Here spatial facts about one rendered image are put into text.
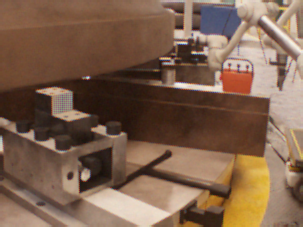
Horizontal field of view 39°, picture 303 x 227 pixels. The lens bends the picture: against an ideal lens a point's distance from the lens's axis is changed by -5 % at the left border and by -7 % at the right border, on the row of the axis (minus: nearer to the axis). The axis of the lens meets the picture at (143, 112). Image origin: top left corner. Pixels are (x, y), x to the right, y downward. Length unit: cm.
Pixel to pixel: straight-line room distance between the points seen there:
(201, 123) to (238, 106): 26
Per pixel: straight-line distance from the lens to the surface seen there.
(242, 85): 266
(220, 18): 1222
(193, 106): 273
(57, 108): 185
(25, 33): 189
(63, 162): 166
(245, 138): 273
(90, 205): 176
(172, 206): 207
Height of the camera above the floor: 125
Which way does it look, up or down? 15 degrees down
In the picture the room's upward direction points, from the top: 2 degrees clockwise
